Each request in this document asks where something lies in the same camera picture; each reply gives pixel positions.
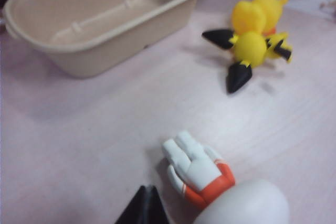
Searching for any yellow doll with black ears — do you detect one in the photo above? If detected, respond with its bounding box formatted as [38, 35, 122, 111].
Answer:
[201, 28, 293, 95]

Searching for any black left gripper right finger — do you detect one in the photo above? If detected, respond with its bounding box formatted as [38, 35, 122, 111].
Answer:
[146, 186, 170, 224]

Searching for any yellow duck doll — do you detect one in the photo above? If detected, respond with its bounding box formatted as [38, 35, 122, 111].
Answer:
[232, 0, 289, 37]

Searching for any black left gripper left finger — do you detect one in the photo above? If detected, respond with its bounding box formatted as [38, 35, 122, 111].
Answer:
[114, 185, 149, 224]

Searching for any white and orange doll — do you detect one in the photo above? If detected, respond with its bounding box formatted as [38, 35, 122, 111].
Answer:
[160, 130, 291, 224]

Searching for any beige paper pulp box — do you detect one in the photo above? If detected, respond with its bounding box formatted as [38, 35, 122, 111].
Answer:
[4, 0, 212, 79]

